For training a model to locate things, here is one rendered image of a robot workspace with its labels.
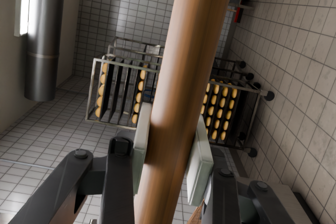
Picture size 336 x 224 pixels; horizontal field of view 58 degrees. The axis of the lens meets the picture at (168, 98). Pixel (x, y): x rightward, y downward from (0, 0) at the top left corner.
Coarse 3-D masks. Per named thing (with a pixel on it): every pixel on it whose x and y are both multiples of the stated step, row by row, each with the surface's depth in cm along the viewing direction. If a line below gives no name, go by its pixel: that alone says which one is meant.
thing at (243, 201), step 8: (216, 152) 19; (216, 160) 18; (224, 160) 18; (208, 184) 16; (240, 184) 16; (208, 192) 16; (240, 192) 15; (240, 200) 15; (248, 200) 15; (240, 208) 15; (248, 208) 15; (248, 216) 15; (256, 216) 15
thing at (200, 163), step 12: (204, 132) 19; (192, 144) 20; (204, 144) 18; (192, 156) 19; (204, 156) 16; (192, 168) 18; (204, 168) 16; (192, 180) 17; (204, 180) 16; (192, 192) 17; (192, 204) 17
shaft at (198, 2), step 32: (192, 0) 16; (224, 0) 16; (192, 32) 16; (192, 64) 17; (160, 96) 18; (192, 96) 17; (160, 128) 18; (192, 128) 18; (160, 160) 19; (160, 192) 19
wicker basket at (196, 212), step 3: (201, 204) 199; (198, 207) 199; (201, 207) 199; (195, 210) 200; (198, 210) 200; (192, 213) 201; (195, 213) 201; (198, 213) 201; (192, 216) 202; (195, 216) 202; (198, 216) 202; (189, 219) 202; (192, 219) 202; (195, 219) 203; (198, 219) 203; (189, 222) 203; (192, 222) 203; (195, 222) 203
